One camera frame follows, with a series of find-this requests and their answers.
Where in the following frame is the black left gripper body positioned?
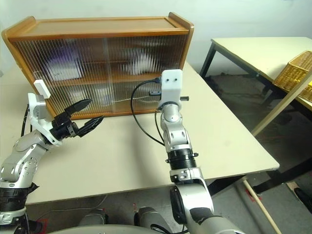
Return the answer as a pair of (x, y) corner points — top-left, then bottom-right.
(50, 111), (80, 142)

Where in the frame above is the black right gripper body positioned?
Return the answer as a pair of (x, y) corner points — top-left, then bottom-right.
(148, 91), (190, 101)

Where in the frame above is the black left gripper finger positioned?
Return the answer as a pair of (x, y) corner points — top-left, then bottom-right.
(63, 98), (93, 117)
(77, 115), (105, 138)

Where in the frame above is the ribbed translucent sliding door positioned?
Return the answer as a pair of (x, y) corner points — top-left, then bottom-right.
(11, 38), (113, 117)
(106, 34), (190, 115)

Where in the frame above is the white plush toy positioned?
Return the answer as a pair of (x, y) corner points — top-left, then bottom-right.
(121, 47), (159, 76)

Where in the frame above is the white door handle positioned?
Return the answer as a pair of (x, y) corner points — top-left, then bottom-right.
(33, 79), (52, 100)

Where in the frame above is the purple tissue pack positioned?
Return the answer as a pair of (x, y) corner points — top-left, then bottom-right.
(46, 47), (82, 80)

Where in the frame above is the wooden cabinet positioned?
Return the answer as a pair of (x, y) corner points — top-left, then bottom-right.
(1, 12), (195, 120)

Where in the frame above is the silver robot torso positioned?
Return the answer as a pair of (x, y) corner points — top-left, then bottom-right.
(48, 224), (191, 234)

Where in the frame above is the yellow wicker basket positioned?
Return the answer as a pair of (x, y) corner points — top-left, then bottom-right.
(293, 81), (312, 110)
(273, 50), (312, 93)

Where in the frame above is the wooden stick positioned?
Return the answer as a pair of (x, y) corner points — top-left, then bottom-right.
(242, 179), (282, 234)

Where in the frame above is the black shoe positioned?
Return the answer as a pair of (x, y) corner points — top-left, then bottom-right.
(293, 187), (312, 206)

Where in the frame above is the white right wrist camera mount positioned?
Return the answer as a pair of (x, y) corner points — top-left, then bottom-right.
(157, 69), (184, 109)

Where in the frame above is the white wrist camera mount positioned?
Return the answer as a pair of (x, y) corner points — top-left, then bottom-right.
(157, 69), (184, 109)
(26, 92), (61, 147)

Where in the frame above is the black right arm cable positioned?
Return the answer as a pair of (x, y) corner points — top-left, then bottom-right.
(130, 77), (166, 147)

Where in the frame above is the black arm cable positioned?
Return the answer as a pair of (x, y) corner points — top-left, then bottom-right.
(130, 77), (166, 147)
(20, 103), (32, 137)

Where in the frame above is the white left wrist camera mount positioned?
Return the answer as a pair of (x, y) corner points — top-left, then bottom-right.
(26, 92), (61, 147)

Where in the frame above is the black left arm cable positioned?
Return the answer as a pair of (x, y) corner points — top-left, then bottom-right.
(20, 103), (32, 137)

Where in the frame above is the beige table with black frame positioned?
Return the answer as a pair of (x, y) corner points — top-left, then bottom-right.
(199, 36), (312, 137)

